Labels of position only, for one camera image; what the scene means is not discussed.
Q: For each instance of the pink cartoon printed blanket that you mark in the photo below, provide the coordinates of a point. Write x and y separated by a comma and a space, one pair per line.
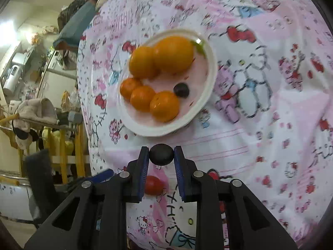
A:
260, 109

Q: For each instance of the white water heater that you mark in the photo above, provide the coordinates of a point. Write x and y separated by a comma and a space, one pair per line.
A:
11, 79

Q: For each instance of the dark plum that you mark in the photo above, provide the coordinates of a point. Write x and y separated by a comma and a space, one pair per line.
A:
181, 89
161, 154

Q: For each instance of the small orange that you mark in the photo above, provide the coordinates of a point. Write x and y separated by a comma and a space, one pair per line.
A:
128, 87
164, 106
142, 98

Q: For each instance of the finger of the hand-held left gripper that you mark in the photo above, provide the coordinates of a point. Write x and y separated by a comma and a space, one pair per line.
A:
102, 175

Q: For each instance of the beige plush cloth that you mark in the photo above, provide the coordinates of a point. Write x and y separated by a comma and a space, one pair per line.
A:
36, 110

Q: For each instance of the red tomato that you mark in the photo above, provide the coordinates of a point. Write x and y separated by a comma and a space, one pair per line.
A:
153, 185

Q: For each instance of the white washing machine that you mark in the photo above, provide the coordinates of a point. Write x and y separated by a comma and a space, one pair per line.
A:
57, 70

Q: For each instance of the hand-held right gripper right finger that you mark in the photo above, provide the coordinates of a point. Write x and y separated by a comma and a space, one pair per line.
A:
179, 174

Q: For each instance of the medium orange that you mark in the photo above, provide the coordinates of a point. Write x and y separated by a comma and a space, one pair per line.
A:
141, 62

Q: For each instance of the yellow rack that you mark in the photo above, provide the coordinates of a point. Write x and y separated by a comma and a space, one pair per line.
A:
62, 145

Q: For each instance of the large orange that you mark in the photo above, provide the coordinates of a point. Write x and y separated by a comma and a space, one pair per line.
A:
173, 54

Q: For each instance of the blue bed frame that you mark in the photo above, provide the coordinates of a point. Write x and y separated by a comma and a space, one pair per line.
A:
75, 28

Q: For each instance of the heap of brown clothes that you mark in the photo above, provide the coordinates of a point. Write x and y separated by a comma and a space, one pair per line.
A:
75, 7

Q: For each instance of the grey box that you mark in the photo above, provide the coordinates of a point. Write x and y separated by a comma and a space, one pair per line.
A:
74, 117

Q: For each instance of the pink strawberry-shaped plate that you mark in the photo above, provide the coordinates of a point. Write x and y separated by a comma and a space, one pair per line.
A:
195, 96

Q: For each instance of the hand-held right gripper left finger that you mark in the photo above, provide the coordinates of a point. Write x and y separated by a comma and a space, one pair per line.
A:
144, 174

